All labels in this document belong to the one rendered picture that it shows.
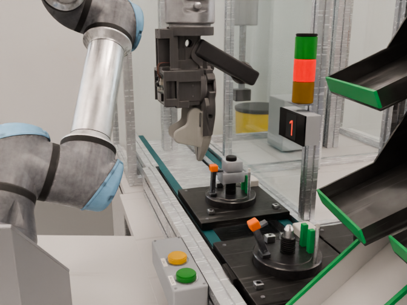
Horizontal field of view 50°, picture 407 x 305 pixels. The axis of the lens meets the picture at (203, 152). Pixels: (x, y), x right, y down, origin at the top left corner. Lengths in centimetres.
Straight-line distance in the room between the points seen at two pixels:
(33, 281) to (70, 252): 45
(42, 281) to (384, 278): 55
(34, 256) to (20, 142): 21
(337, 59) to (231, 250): 136
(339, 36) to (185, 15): 153
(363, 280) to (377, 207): 15
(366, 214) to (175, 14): 38
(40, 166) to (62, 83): 376
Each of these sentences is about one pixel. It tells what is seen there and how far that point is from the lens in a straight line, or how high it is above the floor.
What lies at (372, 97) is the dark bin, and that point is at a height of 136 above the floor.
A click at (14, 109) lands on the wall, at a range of 482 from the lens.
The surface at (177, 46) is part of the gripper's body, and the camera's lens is 66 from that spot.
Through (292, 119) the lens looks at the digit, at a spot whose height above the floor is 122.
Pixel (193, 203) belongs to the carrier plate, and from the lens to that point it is 119.
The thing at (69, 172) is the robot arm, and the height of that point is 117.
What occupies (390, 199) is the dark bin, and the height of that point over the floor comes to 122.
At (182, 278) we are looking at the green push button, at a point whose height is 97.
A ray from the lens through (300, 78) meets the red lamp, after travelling 103.
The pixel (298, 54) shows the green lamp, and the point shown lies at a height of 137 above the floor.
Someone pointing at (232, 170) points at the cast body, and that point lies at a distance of 117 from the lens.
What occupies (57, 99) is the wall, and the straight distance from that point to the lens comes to 464.
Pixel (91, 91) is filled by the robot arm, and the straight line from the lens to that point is 97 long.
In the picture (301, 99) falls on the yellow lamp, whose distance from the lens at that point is 103.
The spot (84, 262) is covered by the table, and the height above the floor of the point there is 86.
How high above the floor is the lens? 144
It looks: 16 degrees down
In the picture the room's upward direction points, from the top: straight up
